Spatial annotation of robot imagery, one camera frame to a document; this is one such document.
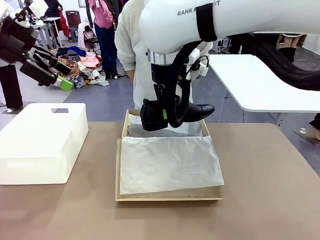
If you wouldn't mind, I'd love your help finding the figure in pink top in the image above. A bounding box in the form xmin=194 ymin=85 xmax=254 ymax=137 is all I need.
xmin=87 ymin=0 xmax=119 ymax=80

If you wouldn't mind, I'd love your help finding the white side table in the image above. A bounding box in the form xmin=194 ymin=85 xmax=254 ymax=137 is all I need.
xmin=208 ymin=53 xmax=320 ymax=114

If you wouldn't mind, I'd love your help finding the white tissue wrapping paper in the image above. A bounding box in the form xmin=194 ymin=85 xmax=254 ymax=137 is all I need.
xmin=119 ymin=114 xmax=225 ymax=196

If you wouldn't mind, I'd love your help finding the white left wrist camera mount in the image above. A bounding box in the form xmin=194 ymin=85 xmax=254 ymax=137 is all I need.
xmin=13 ymin=11 xmax=32 ymax=29

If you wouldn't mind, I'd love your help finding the background person in black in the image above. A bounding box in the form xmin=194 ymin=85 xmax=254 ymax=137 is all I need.
xmin=43 ymin=0 xmax=63 ymax=18

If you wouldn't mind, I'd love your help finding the white plastic storage bin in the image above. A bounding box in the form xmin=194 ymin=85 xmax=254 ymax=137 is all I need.
xmin=0 ymin=102 xmax=89 ymax=186

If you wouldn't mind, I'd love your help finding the grey table base plate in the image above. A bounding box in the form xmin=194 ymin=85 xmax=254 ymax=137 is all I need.
xmin=291 ymin=126 xmax=320 ymax=146

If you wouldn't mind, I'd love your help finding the bystander in black trousers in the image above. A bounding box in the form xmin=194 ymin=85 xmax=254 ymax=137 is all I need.
xmin=0 ymin=58 xmax=25 ymax=110

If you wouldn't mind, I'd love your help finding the folding chair with pink cloth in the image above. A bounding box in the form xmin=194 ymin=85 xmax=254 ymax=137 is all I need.
xmin=77 ymin=22 xmax=100 ymax=54

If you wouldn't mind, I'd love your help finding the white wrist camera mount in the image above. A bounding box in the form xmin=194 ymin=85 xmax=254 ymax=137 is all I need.
xmin=13 ymin=11 xmax=32 ymax=29
xmin=186 ymin=48 xmax=210 ymax=81

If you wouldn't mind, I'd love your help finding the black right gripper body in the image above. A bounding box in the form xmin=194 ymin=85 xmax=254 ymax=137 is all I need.
xmin=150 ymin=62 xmax=193 ymax=87

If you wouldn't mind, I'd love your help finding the dark background chair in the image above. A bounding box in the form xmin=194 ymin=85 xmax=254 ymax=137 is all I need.
xmin=65 ymin=10 xmax=85 ymax=43

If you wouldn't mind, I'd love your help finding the red hanging garment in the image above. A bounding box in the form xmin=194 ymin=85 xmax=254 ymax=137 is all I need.
xmin=56 ymin=9 xmax=71 ymax=38

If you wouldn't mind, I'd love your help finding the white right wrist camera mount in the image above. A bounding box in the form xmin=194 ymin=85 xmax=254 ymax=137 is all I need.
xmin=186 ymin=48 xmax=210 ymax=81

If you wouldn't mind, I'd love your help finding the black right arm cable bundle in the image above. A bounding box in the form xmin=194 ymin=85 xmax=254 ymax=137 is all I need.
xmin=167 ymin=32 xmax=320 ymax=129

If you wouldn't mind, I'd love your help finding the tan cardboard shoe box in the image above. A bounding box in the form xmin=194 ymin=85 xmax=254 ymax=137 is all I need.
xmin=115 ymin=108 xmax=224 ymax=202

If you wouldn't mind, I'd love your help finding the pile of colourful clothes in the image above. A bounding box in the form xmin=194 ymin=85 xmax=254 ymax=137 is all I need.
xmin=51 ymin=45 xmax=111 ymax=89

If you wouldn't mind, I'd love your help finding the person in light grey sweatshirt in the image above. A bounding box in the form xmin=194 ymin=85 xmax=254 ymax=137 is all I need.
xmin=114 ymin=0 xmax=214 ymax=111

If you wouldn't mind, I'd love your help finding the black leather buckle shoe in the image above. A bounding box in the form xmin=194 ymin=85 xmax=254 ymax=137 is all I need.
xmin=139 ymin=98 xmax=216 ymax=133

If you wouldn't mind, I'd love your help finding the grey background work table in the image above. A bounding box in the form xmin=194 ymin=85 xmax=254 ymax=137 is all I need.
xmin=29 ymin=16 xmax=63 ymax=51

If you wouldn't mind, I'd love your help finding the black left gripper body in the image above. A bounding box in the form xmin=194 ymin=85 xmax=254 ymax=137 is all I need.
xmin=0 ymin=15 xmax=39 ymax=66

